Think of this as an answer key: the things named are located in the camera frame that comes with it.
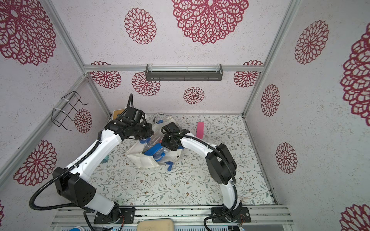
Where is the clear plastic compass set case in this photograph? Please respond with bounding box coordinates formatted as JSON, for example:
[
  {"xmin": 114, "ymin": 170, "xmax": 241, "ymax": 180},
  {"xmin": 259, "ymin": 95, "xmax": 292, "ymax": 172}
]
[{"xmin": 149, "ymin": 124, "xmax": 164, "ymax": 147}]

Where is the white canvas cartoon tote bag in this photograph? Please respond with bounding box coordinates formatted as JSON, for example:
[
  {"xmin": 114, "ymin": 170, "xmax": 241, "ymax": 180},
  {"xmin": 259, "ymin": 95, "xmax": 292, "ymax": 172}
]
[{"xmin": 126, "ymin": 114, "xmax": 182, "ymax": 172}]

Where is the pink plastic pencil case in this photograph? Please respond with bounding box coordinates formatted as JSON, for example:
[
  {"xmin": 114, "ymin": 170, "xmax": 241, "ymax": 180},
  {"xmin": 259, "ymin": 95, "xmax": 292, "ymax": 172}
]
[{"xmin": 196, "ymin": 122, "xmax": 204, "ymax": 139}]

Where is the blue plastic box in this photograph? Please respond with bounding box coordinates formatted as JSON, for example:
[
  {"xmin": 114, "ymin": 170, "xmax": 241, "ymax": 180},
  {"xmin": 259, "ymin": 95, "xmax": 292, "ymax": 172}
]
[{"xmin": 144, "ymin": 143, "xmax": 165, "ymax": 162}]

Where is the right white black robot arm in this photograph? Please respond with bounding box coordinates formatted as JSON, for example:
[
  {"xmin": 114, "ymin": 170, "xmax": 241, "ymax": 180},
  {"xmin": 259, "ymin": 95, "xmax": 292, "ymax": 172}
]
[{"xmin": 161, "ymin": 122, "xmax": 246, "ymax": 228}]

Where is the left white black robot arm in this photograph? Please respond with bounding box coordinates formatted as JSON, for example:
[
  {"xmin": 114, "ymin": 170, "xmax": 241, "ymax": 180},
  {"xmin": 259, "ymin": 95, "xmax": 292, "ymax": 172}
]
[{"xmin": 29, "ymin": 94, "xmax": 154, "ymax": 223}]

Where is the white wooden-top tissue box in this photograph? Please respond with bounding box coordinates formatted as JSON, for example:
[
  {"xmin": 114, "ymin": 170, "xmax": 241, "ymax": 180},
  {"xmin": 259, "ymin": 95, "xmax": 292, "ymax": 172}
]
[{"xmin": 112, "ymin": 108, "xmax": 126, "ymax": 121}]

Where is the floral table mat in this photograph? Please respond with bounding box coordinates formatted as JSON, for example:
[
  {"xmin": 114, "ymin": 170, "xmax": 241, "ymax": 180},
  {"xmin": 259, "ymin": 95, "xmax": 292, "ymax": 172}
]
[{"xmin": 90, "ymin": 115, "xmax": 275, "ymax": 206}]

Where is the beige cushioned pad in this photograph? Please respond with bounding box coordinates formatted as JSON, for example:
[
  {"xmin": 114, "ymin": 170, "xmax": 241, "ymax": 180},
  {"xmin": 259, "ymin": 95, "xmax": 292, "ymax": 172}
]
[{"xmin": 136, "ymin": 218, "xmax": 175, "ymax": 231}]

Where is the black wire wall rack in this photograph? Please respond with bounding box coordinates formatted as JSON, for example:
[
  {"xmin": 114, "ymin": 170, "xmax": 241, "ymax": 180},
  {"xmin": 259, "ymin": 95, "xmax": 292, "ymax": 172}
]
[{"xmin": 51, "ymin": 91, "xmax": 88, "ymax": 131}]

